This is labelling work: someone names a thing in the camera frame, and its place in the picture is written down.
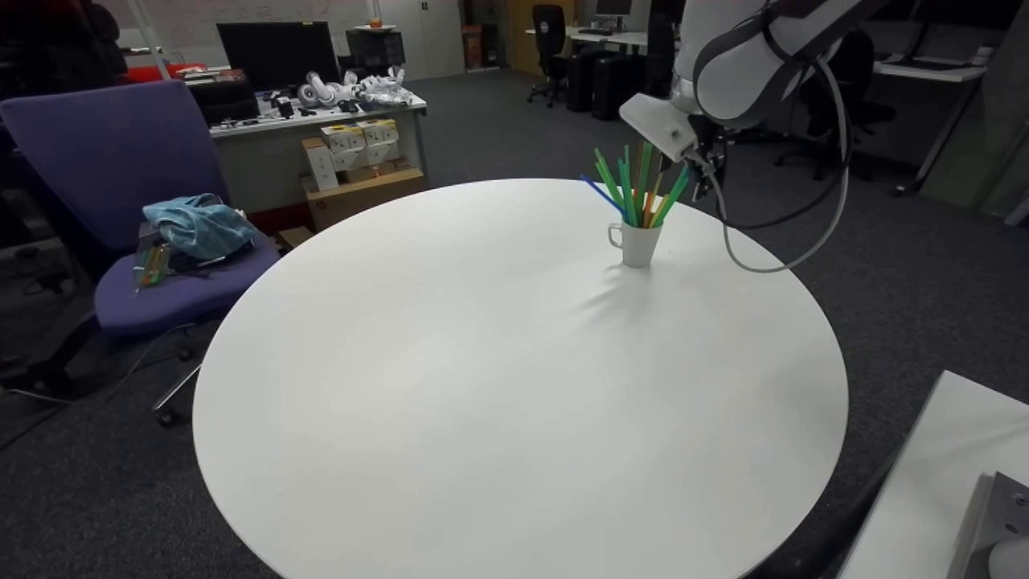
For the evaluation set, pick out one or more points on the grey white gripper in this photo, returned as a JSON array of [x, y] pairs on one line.
[[670, 123]]

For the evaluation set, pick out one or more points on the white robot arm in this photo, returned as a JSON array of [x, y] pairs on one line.
[[733, 64]]

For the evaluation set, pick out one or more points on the light green straw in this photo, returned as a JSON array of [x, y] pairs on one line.
[[673, 194]]

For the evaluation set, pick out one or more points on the orange straw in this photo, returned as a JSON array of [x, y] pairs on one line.
[[650, 202]]

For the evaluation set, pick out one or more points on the blue straw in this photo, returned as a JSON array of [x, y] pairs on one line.
[[606, 197]]

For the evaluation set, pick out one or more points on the white mug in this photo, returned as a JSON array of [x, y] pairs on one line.
[[635, 246]]

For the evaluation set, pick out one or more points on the white boxes under desk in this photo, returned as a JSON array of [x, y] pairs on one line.
[[354, 153]]

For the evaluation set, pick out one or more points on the cardboard box under desk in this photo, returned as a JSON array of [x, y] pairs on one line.
[[360, 194]]

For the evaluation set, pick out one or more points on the black monitor on desk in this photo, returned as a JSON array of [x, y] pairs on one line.
[[276, 54]]

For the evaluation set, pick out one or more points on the white side table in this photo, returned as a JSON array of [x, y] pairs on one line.
[[961, 431]]

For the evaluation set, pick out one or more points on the teal cloth on chair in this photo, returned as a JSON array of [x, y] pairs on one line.
[[188, 236]]

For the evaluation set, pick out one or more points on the purple office chair near table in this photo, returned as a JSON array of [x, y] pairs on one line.
[[100, 159]]

